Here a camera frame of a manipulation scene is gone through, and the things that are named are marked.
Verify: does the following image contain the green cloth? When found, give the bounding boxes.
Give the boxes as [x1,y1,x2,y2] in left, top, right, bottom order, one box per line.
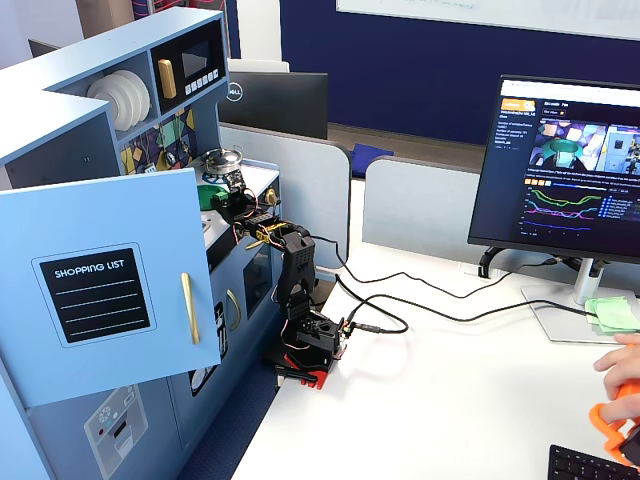
[584,295,640,336]

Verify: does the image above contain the silver pot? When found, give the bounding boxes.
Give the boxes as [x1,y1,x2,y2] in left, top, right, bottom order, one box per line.
[200,147,245,175]

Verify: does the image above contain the straight gold door handle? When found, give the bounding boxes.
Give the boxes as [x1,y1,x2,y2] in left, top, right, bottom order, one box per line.
[180,271,202,347]

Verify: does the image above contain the black Dell monitor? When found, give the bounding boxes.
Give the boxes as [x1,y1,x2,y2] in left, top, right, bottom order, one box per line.
[217,69,330,142]

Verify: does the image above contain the orange leader arm handle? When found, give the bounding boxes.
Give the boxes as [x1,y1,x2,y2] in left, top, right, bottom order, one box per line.
[588,378,640,465]

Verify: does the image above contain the gold microwave handle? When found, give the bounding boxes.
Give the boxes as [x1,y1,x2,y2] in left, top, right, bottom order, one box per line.
[157,58,179,101]

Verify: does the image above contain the computer monitor showing graphs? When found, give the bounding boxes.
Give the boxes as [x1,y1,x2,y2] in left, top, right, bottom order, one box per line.
[466,74,640,262]

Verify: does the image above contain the whiteboard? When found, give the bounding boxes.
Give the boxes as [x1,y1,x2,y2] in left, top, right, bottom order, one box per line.
[335,0,640,42]

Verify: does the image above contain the person's hand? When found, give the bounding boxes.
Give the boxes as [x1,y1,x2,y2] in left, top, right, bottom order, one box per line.
[593,333,640,420]

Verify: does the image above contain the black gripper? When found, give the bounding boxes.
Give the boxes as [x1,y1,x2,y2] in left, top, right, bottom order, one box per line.
[218,190,262,225]

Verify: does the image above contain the black cable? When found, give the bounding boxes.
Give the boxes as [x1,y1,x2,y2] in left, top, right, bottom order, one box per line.
[333,272,599,335]
[309,234,561,300]

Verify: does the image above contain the blue shopping list door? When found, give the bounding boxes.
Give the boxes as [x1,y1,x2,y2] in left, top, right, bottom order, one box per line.
[0,167,224,409]

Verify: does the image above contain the blue chair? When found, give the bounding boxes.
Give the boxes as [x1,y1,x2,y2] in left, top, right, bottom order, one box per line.
[349,143,395,180]

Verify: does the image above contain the black keyboard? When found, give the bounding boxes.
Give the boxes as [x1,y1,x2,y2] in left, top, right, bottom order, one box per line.
[546,443,640,480]

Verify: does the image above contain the green pot lid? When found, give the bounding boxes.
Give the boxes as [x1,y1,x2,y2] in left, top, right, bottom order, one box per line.
[197,184,229,209]

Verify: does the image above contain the grey desk divider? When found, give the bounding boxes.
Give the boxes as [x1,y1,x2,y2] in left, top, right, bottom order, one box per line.
[361,155,640,292]
[218,123,353,274]

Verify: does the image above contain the curved gold door handle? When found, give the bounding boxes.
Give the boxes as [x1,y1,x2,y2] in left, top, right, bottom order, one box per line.
[226,288,243,333]

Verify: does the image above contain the white plate stack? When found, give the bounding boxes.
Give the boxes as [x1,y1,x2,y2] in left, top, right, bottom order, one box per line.
[86,69,152,133]

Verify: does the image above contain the blue toy kitchen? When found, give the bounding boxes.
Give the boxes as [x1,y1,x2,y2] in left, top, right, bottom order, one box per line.
[0,6,282,480]

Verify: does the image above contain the silver monitor stand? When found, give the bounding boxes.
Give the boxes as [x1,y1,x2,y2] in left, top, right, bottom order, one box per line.
[519,256,640,347]

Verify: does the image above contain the red and black arm base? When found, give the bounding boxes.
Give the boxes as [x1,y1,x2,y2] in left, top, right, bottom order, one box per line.
[263,343,347,392]

